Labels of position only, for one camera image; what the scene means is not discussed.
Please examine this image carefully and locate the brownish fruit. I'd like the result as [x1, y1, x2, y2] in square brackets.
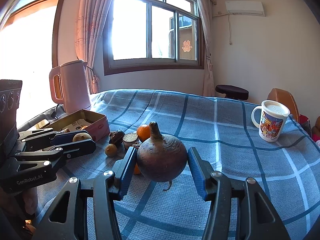
[72, 132, 92, 142]

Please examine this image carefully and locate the orange fruit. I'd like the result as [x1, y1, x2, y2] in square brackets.
[136, 124, 151, 142]
[133, 164, 141, 174]

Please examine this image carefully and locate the small yellowish round fruit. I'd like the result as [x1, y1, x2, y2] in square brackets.
[105, 144, 118, 157]

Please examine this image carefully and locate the dark shriveled fruit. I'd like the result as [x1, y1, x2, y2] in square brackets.
[109, 130, 125, 147]

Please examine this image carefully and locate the rectangular metal tin box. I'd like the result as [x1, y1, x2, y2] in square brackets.
[45, 109, 110, 141]

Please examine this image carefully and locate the pink electric kettle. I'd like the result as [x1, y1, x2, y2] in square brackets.
[49, 60, 91, 113]

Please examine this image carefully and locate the cut round fruit half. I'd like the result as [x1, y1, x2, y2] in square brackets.
[123, 133, 139, 150]

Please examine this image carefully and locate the white printed mug with lid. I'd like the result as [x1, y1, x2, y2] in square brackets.
[251, 100, 290, 142]

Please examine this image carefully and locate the dark round stool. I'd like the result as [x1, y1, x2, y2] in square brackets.
[215, 85, 249, 100]

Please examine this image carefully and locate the brown leather armchair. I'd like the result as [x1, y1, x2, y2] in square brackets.
[267, 88, 300, 122]

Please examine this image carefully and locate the pink left curtain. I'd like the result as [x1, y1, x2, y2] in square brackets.
[75, 0, 112, 94]

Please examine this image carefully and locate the pink curtain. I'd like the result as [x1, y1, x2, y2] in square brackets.
[75, 0, 112, 94]
[196, 0, 216, 97]

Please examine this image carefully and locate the pink right curtain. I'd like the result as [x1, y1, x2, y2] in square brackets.
[196, 0, 216, 97]

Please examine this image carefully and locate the black kettle power cord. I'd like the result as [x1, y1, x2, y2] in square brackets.
[49, 103, 66, 120]

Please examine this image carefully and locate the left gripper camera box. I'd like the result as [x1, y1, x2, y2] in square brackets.
[0, 79, 22, 156]

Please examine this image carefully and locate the window with wooden frame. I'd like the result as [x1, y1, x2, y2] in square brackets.
[103, 0, 204, 75]

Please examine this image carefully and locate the white wall air conditioner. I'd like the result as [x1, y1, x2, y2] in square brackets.
[225, 1, 265, 17]

